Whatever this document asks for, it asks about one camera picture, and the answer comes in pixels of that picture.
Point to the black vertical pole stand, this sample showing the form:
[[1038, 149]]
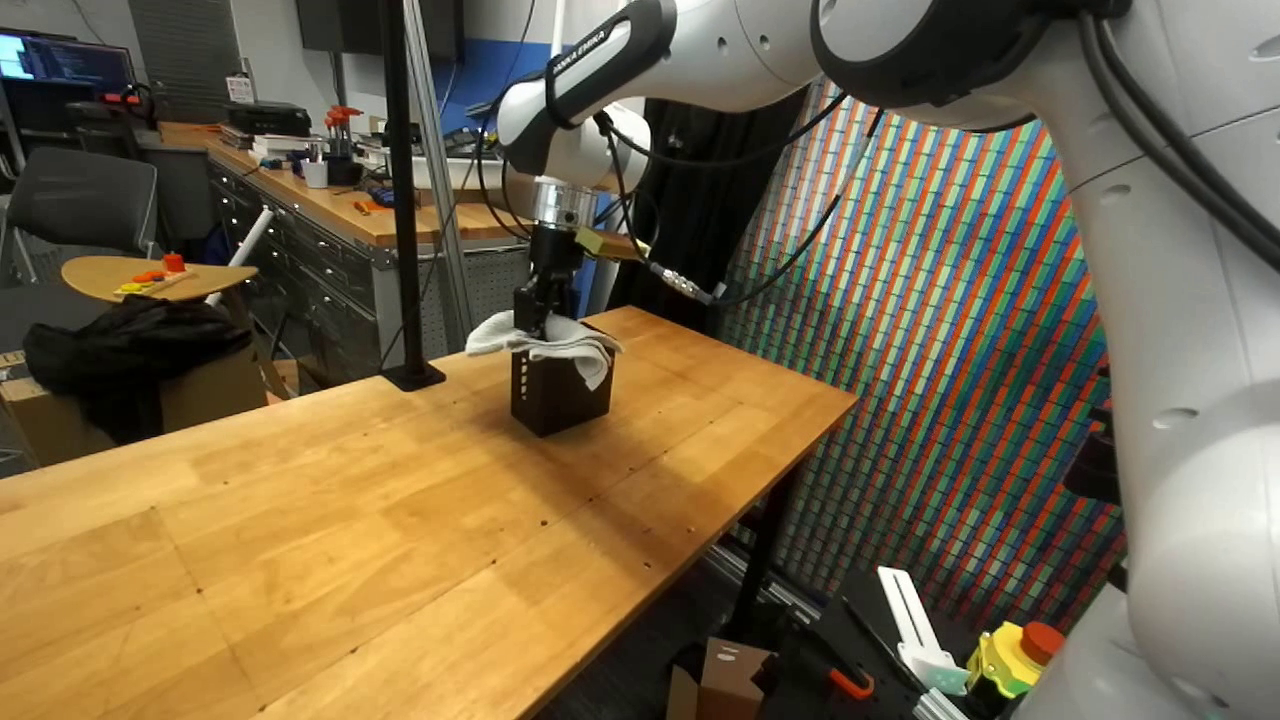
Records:
[[412, 369]]

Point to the yellow red emergency stop button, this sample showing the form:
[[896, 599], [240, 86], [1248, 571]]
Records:
[[1014, 656]]

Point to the cardboard box under table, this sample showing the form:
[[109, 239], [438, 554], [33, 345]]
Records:
[[715, 683]]

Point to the computer monitor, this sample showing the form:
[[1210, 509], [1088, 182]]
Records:
[[65, 63]]

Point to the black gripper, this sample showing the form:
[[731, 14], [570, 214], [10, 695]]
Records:
[[551, 286]]

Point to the black office chair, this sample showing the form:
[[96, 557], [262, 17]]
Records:
[[80, 202]]

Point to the wooden workbench with drawers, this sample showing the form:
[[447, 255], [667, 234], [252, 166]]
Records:
[[325, 265]]

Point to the black bag on floor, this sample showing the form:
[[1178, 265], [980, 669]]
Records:
[[119, 362]]

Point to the black perforated box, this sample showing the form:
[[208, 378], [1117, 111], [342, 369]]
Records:
[[553, 395]]

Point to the round wooden stool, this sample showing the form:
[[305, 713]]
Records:
[[119, 279]]

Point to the white cloth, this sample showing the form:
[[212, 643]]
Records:
[[556, 338]]

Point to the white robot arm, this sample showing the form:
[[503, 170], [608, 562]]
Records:
[[1161, 123]]

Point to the wrist camera yellow-green block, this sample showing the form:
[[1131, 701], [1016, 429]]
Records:
[[608, 246]]

